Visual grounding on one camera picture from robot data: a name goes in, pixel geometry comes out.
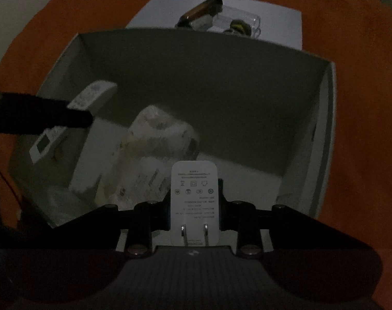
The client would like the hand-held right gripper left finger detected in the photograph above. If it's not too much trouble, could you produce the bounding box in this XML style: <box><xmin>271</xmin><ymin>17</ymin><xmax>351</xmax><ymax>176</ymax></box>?
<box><xmin>54</xmin><ymin>190</ymin><xmax>173</xmax><ymax>258</ymax></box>

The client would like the white remote control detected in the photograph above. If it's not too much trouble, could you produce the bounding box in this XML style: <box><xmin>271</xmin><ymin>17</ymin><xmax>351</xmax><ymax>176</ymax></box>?
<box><xmin>29</xmin><ymin>82</ymin><xmax>118</xmax><ymax>164</ymax></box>

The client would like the white charger plug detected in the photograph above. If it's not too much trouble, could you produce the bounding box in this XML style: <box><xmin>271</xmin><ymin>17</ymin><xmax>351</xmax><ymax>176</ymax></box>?
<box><xmin>170</xmin><ymin>160</ymin><xmax>220</xmax><ymax>247</ymax></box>

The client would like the clear plastic-wrapped package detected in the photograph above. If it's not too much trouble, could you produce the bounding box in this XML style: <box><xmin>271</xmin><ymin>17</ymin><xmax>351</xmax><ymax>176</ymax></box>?
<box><xmin>109</xmin><ymin>104</ymin><xmax>200</xmax><ymax>209</ymax></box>

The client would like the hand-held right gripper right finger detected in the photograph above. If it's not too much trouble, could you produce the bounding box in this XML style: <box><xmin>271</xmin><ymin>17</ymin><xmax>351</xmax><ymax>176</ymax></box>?
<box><xmin>218</xmin><ymin>179</ymin><xmax>371</xmax><ymax>258</ymax></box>

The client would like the brown case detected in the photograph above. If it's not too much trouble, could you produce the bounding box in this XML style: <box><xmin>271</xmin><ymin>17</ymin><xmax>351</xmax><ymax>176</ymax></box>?
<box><xmin>177</xmin><ymin>0</ymin><xmax>223</xmax><ymax>28</ymax></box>

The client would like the orange cloth desktop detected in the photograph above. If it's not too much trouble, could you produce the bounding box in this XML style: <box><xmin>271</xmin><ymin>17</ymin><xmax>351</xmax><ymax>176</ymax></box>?
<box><xmin>0</xmin><ymin>0</ymin><xmax>392</xmax><ymax>310</ymax></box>

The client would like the white cardboard box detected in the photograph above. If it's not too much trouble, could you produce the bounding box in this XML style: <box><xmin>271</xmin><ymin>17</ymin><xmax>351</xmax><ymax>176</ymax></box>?
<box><xmin>9</xmin><ymin>27</ymin><xmax>338</xmax><ymax>230</ymax></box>

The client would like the clear plastic case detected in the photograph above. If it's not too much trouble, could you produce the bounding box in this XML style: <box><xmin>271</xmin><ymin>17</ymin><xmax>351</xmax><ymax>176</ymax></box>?
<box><xmin>209</xmin><ymin>5</ymin><xmax>262</xmax><ymax>38</ymax></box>

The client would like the white carton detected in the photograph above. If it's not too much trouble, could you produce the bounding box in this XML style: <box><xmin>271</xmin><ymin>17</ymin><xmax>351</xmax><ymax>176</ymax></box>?
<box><xmin>68</xmin><ymin>118</ymin><xmax>132</xmax><ymax>202</ymax></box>

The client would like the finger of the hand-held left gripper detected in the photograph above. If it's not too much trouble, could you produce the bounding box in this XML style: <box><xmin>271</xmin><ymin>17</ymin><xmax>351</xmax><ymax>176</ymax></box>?
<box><xmin>0</xmin><ymin>92</ymin><xmax>94</xmax><ymax>136</ymax></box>

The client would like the white embossed box lid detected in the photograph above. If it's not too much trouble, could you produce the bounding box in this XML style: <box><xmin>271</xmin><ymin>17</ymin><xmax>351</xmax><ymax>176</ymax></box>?
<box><xmin>126</xmin><ymin>0</ymin><xmax>303</xmax><ymax>51</ymax></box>

